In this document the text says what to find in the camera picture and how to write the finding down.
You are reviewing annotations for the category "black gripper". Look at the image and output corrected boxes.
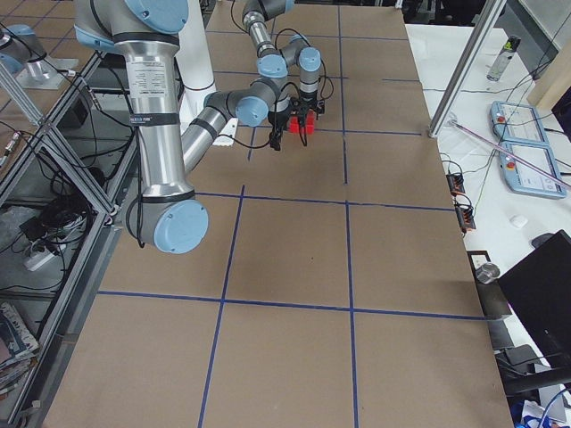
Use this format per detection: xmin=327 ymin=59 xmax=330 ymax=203
xmin=268 ymin=89 xmax=292 ymax=151
xmin=289 ymin=95 xmax=326 ymax=120

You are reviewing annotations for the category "red cube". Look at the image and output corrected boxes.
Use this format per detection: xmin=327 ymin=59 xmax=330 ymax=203
xmin=300 ymin=111 xmax=315 ymax=135
xmin=287 ymin=117 xmax=300 ymax=134

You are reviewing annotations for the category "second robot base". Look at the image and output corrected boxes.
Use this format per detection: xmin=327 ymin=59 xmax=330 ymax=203
xmin=1 ymin=24 xmax=79 ymax=90

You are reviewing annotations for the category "grabber stick tool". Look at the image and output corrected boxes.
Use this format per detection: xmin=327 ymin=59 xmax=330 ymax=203
xmin=443 ymin=113 xmax=571 ymax=184

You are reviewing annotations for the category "upper teach pendant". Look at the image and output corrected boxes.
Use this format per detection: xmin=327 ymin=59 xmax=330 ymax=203
xmin=490 ymin=101 xmax=549 ymax=145

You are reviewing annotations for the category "teach pendant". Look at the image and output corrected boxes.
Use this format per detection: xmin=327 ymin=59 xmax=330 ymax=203
xmin=490 ymin=101 xmax=549 ymax=145
xmin=500 ymin=141 xmax=570 ymax=199

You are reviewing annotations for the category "clear spray bottle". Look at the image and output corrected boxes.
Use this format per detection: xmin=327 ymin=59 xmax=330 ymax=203
xmin=486 ymin=35 xmax=521 ymax=81

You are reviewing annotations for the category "lower teach pendant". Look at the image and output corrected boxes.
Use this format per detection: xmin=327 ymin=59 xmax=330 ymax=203
xmin=500 ymin=141 xmax=570 ymax=199

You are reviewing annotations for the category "metal cup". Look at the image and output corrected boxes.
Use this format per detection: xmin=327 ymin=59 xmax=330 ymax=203
xmin=475 ymin=262 xmax=501 ymax=284

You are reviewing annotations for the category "white power strip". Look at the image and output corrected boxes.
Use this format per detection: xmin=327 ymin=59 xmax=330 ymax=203
xmin=23 ymin=250 xmax=56 ymax=272

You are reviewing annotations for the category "black monitor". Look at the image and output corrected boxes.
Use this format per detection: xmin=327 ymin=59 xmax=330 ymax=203
xmin=499 ymin=230 xmax=570 ymax=368

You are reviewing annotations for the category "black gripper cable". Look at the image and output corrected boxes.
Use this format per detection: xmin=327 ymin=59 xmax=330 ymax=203
xmin=231 ymin=124 xmax=274 ymax=149

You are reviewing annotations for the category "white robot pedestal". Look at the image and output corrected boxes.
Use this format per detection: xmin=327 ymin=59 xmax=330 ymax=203
xmin=176 ymin=0 xmax=217 ymax=133

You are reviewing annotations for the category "aluminium frame post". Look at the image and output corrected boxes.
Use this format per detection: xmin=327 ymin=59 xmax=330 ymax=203
xmin=428 ymin=0 xmax=507 ymax=138

